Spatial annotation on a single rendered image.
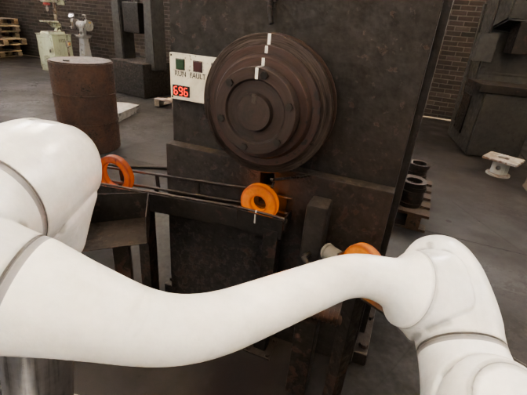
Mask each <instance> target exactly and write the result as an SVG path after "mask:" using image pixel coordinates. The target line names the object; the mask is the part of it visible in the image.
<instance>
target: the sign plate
mask: <svg viewBox="0 0 527 395"><path fill-rule="evenodd" d="M169 59H170V84H171V98H173V99H178V100H186V101H191V102H196V103H204V91H205V82H206V79H207V76H208V73H209V70H210V67H211V66H212V63H213V62H214V60H215V59H216V57H211V56H199V55H192V54H186V53H175V52H170V53H169ZM176 59H178V60H184V70H182V69H176ZM193 61H195V62H202V72H198V71H194V70H193ZM174 86H176V87H175V89H174V88H173V87H174ZM180 87H182V88H183V91H182V88H180ZM179 88H180V90H179ZM184 88H186V89H184ZM175 90H177V91H178V94H177V91H175ZM174 91H175V93H176V94H177V95H176V94H175V93H174ZM180 91H182V92H183V95H182V92H180ZM181 95H182V96H181ZM184 95H185V96H184ZM186 95H187V96H186Z"/></svg>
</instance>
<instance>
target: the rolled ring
mask: <svg viewBox="0 0 527 395"><path fill-rule="evenodd" d="M109 163H112V164H115V165H117V166H118V167H119V168H120V169H121V171H122V173H123V176H124V183H123V186H124V187H133V184H134V175H133V171H132V168H131V167H130V165H129V163H128V162H127V161H126V160H125V159H124V158H122V157H120V156H118V155H115V154H109V155H108V156H105V157H103V158H101V164H102V180H101V183H109V184H114V185H116V184H115V183H113V182H112V181H111V179H110V178H109V176H108V174H107V166H108V164H109Z"/></svg>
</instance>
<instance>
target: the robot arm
mask: <svg viewBox="0 0 527 395"><path fill-rule="evenodd" d="M101 180H102V164H101V159H100V154H99V151H98V150H97V148H96V145H95V144H94V142H93V141H92V140H91V139H90V138H89V137H88V136H87V135H86V134H85V133H84V132H83V131H82V130H80V129H78V128H75V127H74V126H72V125H66V124H63V123H60V122H57V121H49V120H42V119H39V118H21V119H15V120H11V121H6V122H3V123H0V383H1V390H2V395H78V394H74V361H83V362H92V363H99V364H113V365H121V366H130V367H143V368H166V367H176V366H184V365H189V364H197V363H202V362H204V361H210V360H213V359H216V358H218V357H222V356H225V355H228V354H230V353H233V352H236V351H238V350H241V349H243V348H246V347H247V346H250V345H252V344H253V343H256V342H259V341H260V340H262V339H265V338H267V337H268V336H271V335H273V334H275V333H277V332H280V331H281V330H283V329H285V328H288V327H290V326H292V325H294V324H296V323H298V322H300V321H302V320H304V319H306V318H309V317H311V316H313V315H315V314H317V313H319V312H321V311H323V310H325V309H328V308H330V307H331V306H334V305H336V304H337V303H341V302H343V301H345V300H348V299H353V298H364V299H370V300H372V301H374V302H376V303H379V304H380V305H381V306H382V307H383V312H384V315H385V317H386V318H387V319H388V321H389V322H390V323H391V324H393V325H395V326H397V327H398V328H399V329H400V330H401V331H402V332H403V333H404V334H405V335H406V337H407V338H408V339H409V340H412V341H414V342H415V345H416V352H417V357H418V364H419V372H420V395H527V368H526V367H524V366H523V365H521V364H519V363H518V362H516V361H514V360H513V357H512V356H511V352H510V350H509V348H508V345H507V340H506V337H505V332H504V325H503V319H502V317H501V313H500V308H499V306H498V303H497V301H496V297H495V295H494V293H493V290H492V287H491V285H490V283H489V280H488V278H487V277H486V274H485V271H484V270H483V269H482V266H481V264H480V263H479V261H478V260H477V259H476V258H475V256H474V255H473V254H472V252H471V251H470V250H469V249H468V248H467V247H466V246H465V245H463V244H462V243H461V242H459V241H458V240H457V239H455V238H452V237H448V236H445V235H429V236H425V237H421V238H419V239H417V240H416V241H414V242H413V243H412V244H411V245H410V246H409V247H408V248H407V249H406V251H405V253H403V254H402V255H400V256H399V257H398V258H391V257H386V256H381V255H370V254H346V255H337V256H333V257H329V258H326V259H321V260H318V261H315V262H312V263H308V264H305V265H302V266H298V267H295V268H292V269H289V270H284V271H282V272H279V273H276V274H272V275H269V276H266V277H262V278H259V279H256V280H253V281H249V282H246V283H243V284H238V285H235V286H233V287H229V288H225V289H221V290H217V291H213V292H204V293H198V294H177V293H171V292H163V291H159V290H157V289H154V288H150V287H147V286H145V285H143V284H140V283H138V282H136V281H134V280H132V279H130V278H128V277H126V276H124V275H122V274H120V273H118V272H116V271H114V270H112V269H110V268H108V267H106V266H104V265H102V264H100V263H98V262H96V261H94V260H92V259H90V258H89V257H87V256H85V255H83V254H82V253H81V252H82V250H83V248H84V247H85V243H86V238H87V234H88V231H89V225H90V221H91V218H92V214H93V209H94V206H95V203H96V198H97V190H98V189H99V187H100V184H101Z"/></svg>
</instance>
